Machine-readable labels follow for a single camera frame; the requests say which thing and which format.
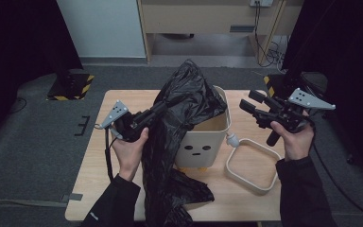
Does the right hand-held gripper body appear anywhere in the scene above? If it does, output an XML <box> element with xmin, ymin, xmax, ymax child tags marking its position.
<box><xmin>254</xmin><ymin>88</ymin><xmax>337</xmax><ymax>148</ymax></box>

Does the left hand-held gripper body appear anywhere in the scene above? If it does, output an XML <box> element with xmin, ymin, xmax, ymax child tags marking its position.
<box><xmin>99</xmin><ymin>99</ymin><xmax>151</xmax><ymax>143</ymax></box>

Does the black plastic trash bag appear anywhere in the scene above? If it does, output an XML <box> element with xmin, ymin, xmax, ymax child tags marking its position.
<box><xmin>141</xmin><ymin>59</ymin><xmax>229</xmax><ymax>227</ymax></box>

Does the white face trash bin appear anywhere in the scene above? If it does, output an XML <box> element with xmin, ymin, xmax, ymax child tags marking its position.
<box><xmin>173</xmin><ymin>84</ymin><xmax>241</xmax><ymax>174</ymax></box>

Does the beige square bin rim ring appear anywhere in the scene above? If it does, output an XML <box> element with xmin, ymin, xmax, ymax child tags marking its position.
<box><xmin>224</xmin><ymin>137</ymin><xmax>283</xmax><ymax>196</ymax></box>

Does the person's right hand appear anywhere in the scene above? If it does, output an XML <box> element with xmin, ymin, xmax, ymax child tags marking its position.
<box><xmin>269</xmin><ymin>120</ymin><xmax>316</xmax><ymax>162</ymax></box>

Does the person's left hand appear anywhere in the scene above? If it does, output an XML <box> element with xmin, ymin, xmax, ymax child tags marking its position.
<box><xmin>112</xmin><ymin>127</ymin><xmax>150</xmax><ymax>183</ymax></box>

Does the striped black stand base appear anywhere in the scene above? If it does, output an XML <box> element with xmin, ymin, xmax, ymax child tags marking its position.
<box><xmin>45</xmin><ymin>71</ymin><xmax>95</xmax><ymax>102</ymax></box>
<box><xmin>262</xmin><ymin>71</ymin><xmax>329</xmax><ymax>99</ymax></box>

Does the black curtain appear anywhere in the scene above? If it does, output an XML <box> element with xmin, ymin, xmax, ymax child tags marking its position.
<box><xmin>0</xmin><ymin>0</ymin><xmax>83</xmax><ymax>145</ymax></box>
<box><xmin>281</xmin><ymin>0</ymin><xmax>363</xmax><ymax>179</ymax></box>

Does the white partition panel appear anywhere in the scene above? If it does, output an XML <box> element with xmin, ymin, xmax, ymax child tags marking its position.
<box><xmin>56</xmin><ymin>0</ymin><xmax>147</xmax><ymax>59</ymax></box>

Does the grey floor tape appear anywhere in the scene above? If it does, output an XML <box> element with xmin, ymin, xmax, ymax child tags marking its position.
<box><xmin>60</xmin><ymin>192</ymin><xmax>84</xmax><ymax>203</ymax></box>

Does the light wooden desk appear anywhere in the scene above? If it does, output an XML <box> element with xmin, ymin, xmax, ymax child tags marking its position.
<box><xmin>136</xmin><ymin>0</ymin><xmax>305</xmax><ymax>64</ymax></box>

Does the left hand-held gripper cable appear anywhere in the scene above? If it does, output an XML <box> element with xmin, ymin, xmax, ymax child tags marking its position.
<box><xmin>104</xmin><ymin>127</ymin><xmax>117</xmax><ymax>183</ymax></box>

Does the hand-held gripper cable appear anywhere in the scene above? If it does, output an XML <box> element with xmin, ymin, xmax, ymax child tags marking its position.
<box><xmin>104</xmin><ymin>127</ymin><xmax>117</xmax><ymax>183</ymax></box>
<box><xmin>310</xmin><ymin>121</ymin><xmax>363</xmax><ymax>223</ymax></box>

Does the black power cable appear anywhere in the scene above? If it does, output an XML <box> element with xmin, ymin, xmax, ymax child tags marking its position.
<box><xmin>253</xmin><ymin>1</ymin><xmax>286</xmax><ymax>68</ymax></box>

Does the right hand-held gripper cable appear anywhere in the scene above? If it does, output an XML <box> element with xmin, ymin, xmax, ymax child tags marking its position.
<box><xmin>310</xmin><ymin>121</ymin><xmax>363</xmax><ymax>223</ymax></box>

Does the wall power outlet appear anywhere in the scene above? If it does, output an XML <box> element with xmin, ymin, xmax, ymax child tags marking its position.
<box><xmin>249</xmin><ymin>0</ymin><xmax>275</xmax><ymax>9</ymax></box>

